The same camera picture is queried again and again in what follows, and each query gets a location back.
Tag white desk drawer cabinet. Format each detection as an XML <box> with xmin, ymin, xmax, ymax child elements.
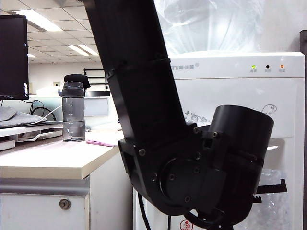
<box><xmin>0</xmin><ymin>177</ymin><xmax>134</xmax><ymax>230</ymax></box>

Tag twin tube ceiling light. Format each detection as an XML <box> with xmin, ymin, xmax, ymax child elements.
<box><xmin>67</xmin><ymin>44</ymin><xmax>99</xmax><ymax>57</ymax></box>

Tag white cable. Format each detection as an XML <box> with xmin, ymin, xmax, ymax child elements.
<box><xmin>31</xmin><ymin>105</ymin><xmax>64</xmax><ymax>123</ymax></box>

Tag black laptop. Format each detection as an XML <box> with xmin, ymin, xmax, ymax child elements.
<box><xmin>24</xmin><ymin>120</ymin><xmax>64</xmax><ymax>126</ymax></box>

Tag smoky transparent water bottle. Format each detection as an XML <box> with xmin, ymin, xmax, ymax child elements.
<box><xmin>59</xmin><ymin>81</ymin><xmax>86</xmax><ymax>143</ymax></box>

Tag long ceiling light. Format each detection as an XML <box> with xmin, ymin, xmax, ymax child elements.
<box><xmin>13</xmin><ymin>9</ymin><xmax>62</xmax><ymax>32</ymax></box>

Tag black wall rack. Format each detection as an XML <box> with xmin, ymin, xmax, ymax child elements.
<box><xmin>83</xmin><ymin>68</ymin><xmax>111</xmax><ymax>92</ymax></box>

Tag white monitor riser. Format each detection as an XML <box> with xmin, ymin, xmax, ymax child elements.
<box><xmin>0</xmin><ymin>124</ymin><xmax>64</xmax><ymax>152</ymax></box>

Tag round drawer lock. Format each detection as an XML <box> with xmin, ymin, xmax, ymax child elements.
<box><xmin>59</xmin><ymin>198</ymin><xmax>72</xmax><ymax>210</ymax></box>

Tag black computer monitor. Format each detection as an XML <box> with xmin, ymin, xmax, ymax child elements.
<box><xmin>0</xmin><ymin>14</ymin><xmax>29</xmax><ymax>101</ymax></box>

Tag white water dispenser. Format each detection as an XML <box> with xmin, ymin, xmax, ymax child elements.
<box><xmin>132</xmin><ymin>51</ymin><xmax>305</xmax><ymax>230</ymax></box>

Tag black padded headrest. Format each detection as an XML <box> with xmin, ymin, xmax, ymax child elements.
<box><xmin>63</xmin><ymin>74</ymin><xmax>92</xmax><ymax>89</ymax></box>

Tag plastic-wrapped water jug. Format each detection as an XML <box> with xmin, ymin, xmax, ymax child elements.
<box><xmin>153</xmin><ymin>0</ymin><xmax>264</xmax><ymax>55</ymax></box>

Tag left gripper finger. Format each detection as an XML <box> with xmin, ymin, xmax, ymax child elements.
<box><xmin>251</xmin><ymin>194</ymin><xmax>264</xmax><ymax>205</ymax></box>
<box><xmin>258</xmin><ymin>178</ymin><xmax>288</xmax><ymax>196</ymax></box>

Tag clear textured plastic mug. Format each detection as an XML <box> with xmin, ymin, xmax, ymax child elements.
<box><xmin>251</xmin><ymin>169</ymin><xmax>290</xmax><ymax>230</ymax></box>

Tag grey felt sleeve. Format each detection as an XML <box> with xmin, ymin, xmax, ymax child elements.
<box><xmin>0</xmin><ymin>106</ymin><xmax>47</xmax><ymax>129</ymax></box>

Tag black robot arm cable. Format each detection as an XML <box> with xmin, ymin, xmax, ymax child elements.
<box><xmin>136</xmin><ymin>191</ymin><xmax>231</xmax><ymax>230</ymax></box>

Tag black desk cables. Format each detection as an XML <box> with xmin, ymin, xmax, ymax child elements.
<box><xmin>30</xmin><ymin>100</ymin><xmax>57</xmax><ymax>122</ymax></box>

